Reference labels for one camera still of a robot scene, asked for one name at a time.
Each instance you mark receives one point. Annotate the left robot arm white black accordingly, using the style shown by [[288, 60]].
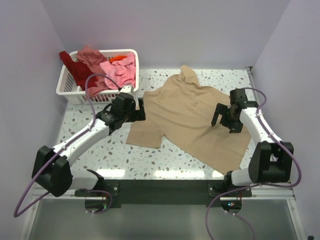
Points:
[[52, 167]]

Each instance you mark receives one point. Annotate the aluminium frame rail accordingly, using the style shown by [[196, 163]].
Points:
[[115, 160]]

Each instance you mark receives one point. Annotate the beige t shirt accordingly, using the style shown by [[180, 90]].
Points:
[[182, 111]]

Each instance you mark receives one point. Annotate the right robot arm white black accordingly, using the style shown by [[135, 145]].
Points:
[[271, 162]]

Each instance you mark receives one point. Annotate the pink t shirt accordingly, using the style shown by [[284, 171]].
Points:
[[122, 72]]

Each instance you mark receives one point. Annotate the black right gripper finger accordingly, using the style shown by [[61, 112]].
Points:
[[235, 128], [219, 110]]

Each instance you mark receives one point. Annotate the dusty rose t shirt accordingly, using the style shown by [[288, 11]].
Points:
[[92, 58]]

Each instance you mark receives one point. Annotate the orange t shirt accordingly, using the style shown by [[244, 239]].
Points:
[[117, 58]]

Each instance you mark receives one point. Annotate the dark red t shirt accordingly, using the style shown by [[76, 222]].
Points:
[[79, 70]]

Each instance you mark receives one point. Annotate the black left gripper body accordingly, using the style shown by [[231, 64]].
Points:
[[132, 110]]

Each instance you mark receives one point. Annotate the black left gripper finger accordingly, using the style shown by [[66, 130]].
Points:
[[135, 118], [141, 108]]

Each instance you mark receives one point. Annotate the white plastic laundry basket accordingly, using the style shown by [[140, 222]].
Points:
[[100, 96]]

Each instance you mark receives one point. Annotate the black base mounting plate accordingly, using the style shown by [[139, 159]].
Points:
[[116, 193]]

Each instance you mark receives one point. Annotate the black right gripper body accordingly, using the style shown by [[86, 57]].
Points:
[[229, 117]]

